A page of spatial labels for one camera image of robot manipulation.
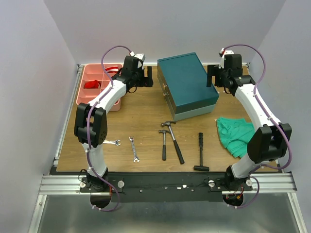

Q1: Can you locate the large claw hammer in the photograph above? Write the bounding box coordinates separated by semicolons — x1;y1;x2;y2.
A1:
161;121;185;164

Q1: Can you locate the silver wrench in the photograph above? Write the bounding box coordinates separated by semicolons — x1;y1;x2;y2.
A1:
103;139;121;146
129;137;140;163

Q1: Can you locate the small claw hammer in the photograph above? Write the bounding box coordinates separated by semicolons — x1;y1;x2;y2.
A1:
158;130;171;161

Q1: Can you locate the black rubber mallet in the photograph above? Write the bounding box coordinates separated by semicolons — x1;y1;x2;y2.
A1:
193;133;209;172

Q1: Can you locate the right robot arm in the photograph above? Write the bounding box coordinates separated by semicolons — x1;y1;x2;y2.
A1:
207;50;292;190

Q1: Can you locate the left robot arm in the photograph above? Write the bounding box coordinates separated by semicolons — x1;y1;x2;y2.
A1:
74;52;153;192

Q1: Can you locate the red white item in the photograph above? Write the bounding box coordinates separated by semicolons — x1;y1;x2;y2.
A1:
105;66;119;73

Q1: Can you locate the teal drawer cabinet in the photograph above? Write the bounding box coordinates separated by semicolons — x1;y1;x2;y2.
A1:
157;52;219;121

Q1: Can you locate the red item in tray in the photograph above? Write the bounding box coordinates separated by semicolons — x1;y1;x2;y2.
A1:
84;80;101;89

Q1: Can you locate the pink compartment tray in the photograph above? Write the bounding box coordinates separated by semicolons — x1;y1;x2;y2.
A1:
76;64;122;112

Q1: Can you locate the green cloth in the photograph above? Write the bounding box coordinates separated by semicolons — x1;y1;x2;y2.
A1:
216;117;255;158

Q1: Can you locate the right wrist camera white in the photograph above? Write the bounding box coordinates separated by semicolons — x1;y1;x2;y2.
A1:
218;48;234;69

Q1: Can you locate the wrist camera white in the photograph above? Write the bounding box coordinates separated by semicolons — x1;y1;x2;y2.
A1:
134;53;145;62
218;48;234;69

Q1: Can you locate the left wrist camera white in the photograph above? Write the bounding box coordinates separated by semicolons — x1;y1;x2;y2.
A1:
134;53;145;62

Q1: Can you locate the aluminium rail frame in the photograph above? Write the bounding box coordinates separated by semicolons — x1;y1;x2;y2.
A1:
30;79;311;233

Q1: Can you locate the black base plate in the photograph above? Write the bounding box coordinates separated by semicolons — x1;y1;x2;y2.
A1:
78;172;252;203

